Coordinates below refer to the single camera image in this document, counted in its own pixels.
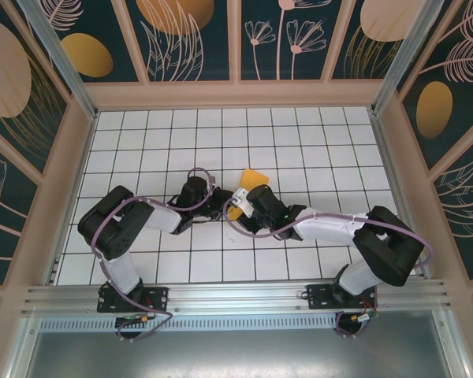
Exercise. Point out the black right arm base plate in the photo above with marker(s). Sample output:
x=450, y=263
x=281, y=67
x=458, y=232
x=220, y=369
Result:
x=319, y=297

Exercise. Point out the aluminium table side rail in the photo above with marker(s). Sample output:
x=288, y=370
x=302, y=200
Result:
x=399, y=197
x=73, y=197

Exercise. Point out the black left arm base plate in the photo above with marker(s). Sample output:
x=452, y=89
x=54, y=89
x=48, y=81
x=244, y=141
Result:
x=159, y=297

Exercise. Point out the grey sheet metal shelf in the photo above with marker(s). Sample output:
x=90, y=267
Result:
x=236, y=354

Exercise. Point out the aluminium mounting rail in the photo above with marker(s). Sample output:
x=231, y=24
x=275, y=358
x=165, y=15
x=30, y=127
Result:
x=236, y=295

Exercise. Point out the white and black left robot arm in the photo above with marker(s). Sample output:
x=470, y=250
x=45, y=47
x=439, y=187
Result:
x=120, y=269

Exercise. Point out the orange cloth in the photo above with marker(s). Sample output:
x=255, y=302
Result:
x=254, y=178

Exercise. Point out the aluminium corner post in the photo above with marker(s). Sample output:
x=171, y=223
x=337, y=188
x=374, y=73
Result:
x=401, y=59
x=63, y=59

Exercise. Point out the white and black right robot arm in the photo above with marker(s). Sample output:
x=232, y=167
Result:
x=327, y=228

